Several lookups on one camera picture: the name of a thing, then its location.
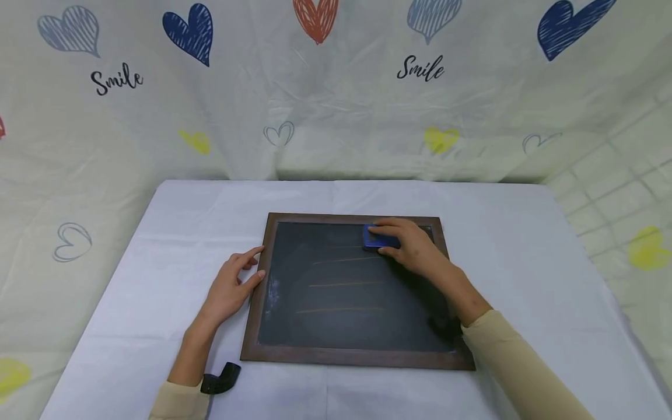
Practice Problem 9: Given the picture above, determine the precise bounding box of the wooden framed black chalkboard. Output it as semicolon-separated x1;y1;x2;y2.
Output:
240;212;477;372

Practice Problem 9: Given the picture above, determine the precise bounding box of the black wrist band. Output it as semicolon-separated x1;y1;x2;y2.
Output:
200;362;242;396

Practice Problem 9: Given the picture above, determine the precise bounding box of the blue chalkboard eraser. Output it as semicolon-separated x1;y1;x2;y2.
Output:
362;224;402;253

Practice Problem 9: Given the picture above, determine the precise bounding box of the person's right hand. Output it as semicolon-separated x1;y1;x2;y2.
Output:
367;217;469;299

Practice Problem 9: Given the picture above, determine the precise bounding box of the person's left hand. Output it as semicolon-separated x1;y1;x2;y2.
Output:
196;246;267;333

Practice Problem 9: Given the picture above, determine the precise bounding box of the person's right forearm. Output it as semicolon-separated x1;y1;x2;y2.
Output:
445;276;597;420

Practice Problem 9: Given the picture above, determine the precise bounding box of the person's left forearm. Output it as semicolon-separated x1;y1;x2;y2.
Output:
148;320;221;420

